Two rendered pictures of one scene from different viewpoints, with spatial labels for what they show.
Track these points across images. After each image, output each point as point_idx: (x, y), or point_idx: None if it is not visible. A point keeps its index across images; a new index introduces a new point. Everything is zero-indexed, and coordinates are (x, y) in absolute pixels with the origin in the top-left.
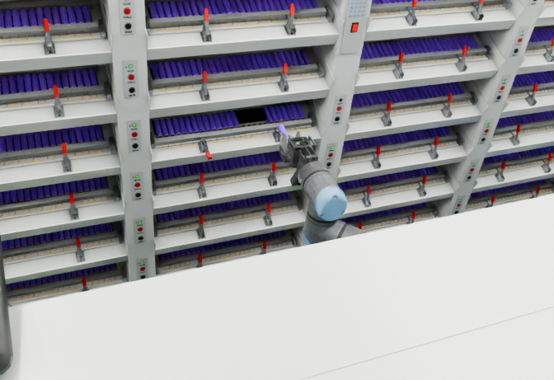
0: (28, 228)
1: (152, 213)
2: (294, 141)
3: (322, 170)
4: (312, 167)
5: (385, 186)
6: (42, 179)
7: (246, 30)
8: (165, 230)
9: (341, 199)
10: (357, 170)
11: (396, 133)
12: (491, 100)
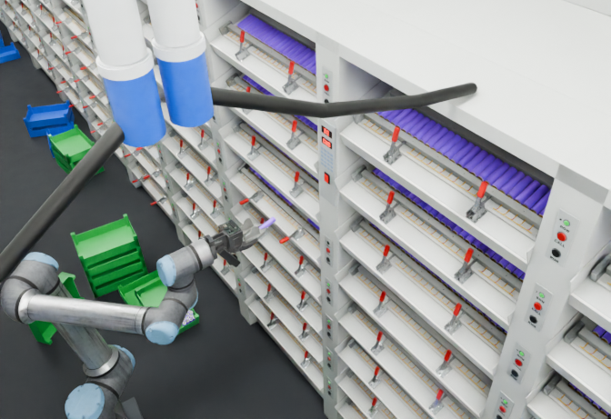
0: (191, 170)
1: (235, 219)
2: (229, 224)
3: (194, 249)
4: (195, 243)
5: (404, 392)
6: (191, 144)
7: (274, 123)
8: (257, 244)
9: (163, 271)
10: (358, 334)
11: (387, 333)
12: (491, 411)
